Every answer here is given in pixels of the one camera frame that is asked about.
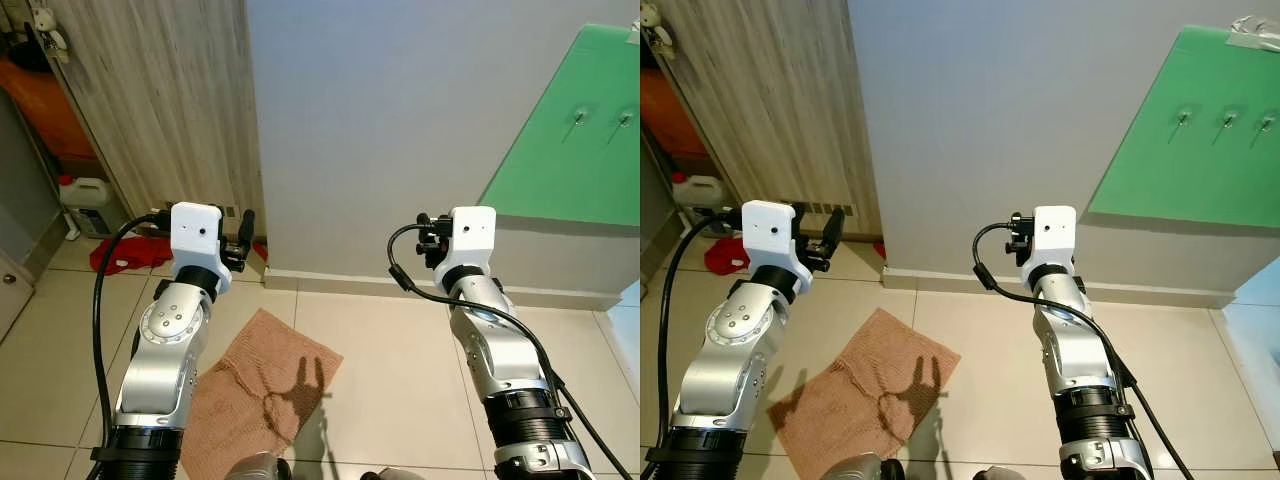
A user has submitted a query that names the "green board with hooks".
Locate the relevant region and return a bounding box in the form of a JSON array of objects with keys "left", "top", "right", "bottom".
[
  {"left": 478, "top": 24, "right": 641, "bottom": 229},
  {"left": 1086, "top": 24, "right": 1280, "bottom": 231}
]

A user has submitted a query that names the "grey left robot foot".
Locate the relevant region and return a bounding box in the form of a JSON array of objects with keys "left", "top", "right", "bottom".
[
  {"left": 222, "top": 451, "right": 293, "bottom": 480},
  {"left": 838, "top": 452, "right": 906, "bottom": 480}
]

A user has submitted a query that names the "small plush bear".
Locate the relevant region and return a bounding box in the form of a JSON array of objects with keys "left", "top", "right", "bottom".
[
  {"left": 640, "top": 3, "right": 676, "bottom": 59},
  {"left": 28, "top": 6, "right": 71, "bottom": 56}
]

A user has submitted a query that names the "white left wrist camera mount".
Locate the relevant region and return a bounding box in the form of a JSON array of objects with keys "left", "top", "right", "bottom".
[
  {"left": 742, "top": 200, "right": 799, "bottom": 281},
  {"left": 169, "top": 202, "right": 224, "bottom": 278}
]

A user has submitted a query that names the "white jug with red cap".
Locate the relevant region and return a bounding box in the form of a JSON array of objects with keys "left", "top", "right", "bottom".
[
  {"left": 670, "top": 172, "right": 726, "bottom": 209},
  {"left": 57, "top": 175, "right": 114, "bottom": 239}
]

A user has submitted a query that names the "white door with knob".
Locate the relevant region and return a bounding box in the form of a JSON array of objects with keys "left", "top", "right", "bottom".
[{"left": 0, "top": 245, "right": 37, "bottom": 341}]

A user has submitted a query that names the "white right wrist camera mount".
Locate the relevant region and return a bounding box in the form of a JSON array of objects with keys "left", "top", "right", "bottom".
[
  {"left": 1032, "top": 205, "right": 1079, "bottom": 270},
  {"left": 449, "top": 206, "right": 499, "bottom": 271}
]

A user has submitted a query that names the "red cloth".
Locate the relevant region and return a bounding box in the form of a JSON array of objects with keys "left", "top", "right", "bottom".
[
  {"left": 703, "top": 236, "right": 753, "bottom": 276},
  {"left": 89, "top": 236, "right": 174, "bottom": 277}
]

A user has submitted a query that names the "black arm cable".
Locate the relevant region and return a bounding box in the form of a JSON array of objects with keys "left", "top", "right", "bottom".
[
  {"left": 90, "top": 211, "right": 173, "bottom": 480},
  {"left": 655, "top": 208, "right": 746, "bottom": 480},
  {"left": 387, "top": 222, "right": 633, "bottom": 480},
  {"left": 973, "top": 222, "right": 1196, "bottom": 480}
]

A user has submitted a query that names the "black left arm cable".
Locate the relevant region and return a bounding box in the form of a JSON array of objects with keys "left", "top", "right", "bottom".
[
  {"left": 90, "top": 211, "right": 173, "bottom": 480},
  {"left": 655, "top": 208, "right": 746, "bottom": 480}
]

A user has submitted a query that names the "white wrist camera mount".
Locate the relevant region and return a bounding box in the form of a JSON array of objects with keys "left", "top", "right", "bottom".
[
  {"left": 742, "top": 200, "right": 799, "bottom": 281},
  {"left": 449, "top": 206, "right": 499, "bottom": 271},
  {"left": 169, "top": 202, "right": 224, "bottom": 278},
  {"left": 1032, "top": 205, "right": 1079, "bottom": 270}
]

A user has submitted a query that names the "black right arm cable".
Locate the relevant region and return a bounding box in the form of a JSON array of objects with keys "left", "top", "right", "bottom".
[
  {"left": 387, "top": 222, "right": 633, "bottom": 480},
  {"left": 973, "top": 222, "right": 1196, "bottom": 480}
]

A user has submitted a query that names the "orange object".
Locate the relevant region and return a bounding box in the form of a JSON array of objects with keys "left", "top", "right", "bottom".
[
  {"left": 0, "top": 52, "right": 98, "bottom": 163},
  {"left": 640, "top": 68, "right": 691, "bottom": 161}
]

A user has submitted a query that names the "brown floor rug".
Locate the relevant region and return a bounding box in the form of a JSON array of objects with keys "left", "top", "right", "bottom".
[
  {"left": 180, "top": 308, "right": 345, "bottom": 480},
  {"left": 766, "top": 308, "right": 963, "bottom": 465}
]

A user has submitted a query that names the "grey wooden door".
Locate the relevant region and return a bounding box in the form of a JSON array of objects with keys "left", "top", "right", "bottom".
[
  {"left": 655, "top": 0, "right": 883, "bottom": 241},
  {"left": 40, "top": 0, "right": 267, "bottom": 241}
]

